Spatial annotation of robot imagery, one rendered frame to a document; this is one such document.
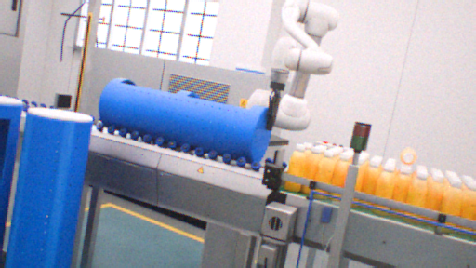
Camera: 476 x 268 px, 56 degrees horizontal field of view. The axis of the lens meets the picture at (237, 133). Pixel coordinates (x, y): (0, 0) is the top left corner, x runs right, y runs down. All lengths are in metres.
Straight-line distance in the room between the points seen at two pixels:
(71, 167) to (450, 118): 3.51
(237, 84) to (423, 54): 1.88
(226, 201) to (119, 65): 2.78
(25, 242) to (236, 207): 0.95
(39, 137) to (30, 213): 0.34
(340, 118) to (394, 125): 0.54
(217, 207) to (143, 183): 0.42
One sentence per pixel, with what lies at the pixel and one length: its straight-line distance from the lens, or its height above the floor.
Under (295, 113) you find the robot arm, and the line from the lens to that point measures 2.67.
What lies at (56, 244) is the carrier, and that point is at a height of 0.46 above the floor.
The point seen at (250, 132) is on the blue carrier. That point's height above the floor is 1.11.
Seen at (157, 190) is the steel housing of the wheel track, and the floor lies 0.71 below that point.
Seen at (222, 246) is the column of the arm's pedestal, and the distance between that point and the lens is 2.78.
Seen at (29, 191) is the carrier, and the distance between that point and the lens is 2.16.
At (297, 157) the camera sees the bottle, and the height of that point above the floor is 1.05.
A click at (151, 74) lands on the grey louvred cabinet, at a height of 1.27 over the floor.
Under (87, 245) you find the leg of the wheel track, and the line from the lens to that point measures 2.84.
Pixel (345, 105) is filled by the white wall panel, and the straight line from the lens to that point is 4.79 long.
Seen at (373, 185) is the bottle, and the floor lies 1.00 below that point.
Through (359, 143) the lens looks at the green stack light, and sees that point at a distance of 1.68.
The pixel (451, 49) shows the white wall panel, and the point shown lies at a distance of 4.69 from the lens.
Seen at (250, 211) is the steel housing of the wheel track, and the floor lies 0.75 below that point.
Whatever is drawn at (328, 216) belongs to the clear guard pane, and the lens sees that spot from 1.85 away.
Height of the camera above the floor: 1.30
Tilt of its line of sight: 6 degrees down
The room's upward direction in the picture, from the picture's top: 11 degrees clockwise
